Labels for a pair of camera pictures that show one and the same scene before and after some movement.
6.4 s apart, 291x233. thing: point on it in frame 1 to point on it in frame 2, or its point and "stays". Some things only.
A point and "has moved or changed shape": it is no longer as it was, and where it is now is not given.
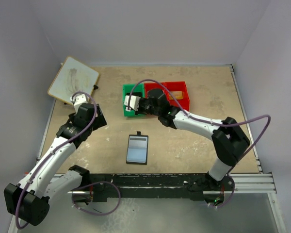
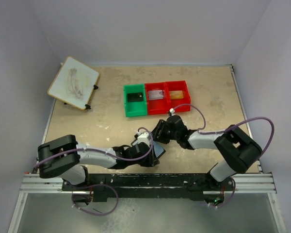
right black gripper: [139, 111] to [161, 125]
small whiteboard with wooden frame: [73, 76] stays
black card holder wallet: [137, 149] has moved or changed shape
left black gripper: [99, 121] to [151, 160]
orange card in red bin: [178, 95] stays
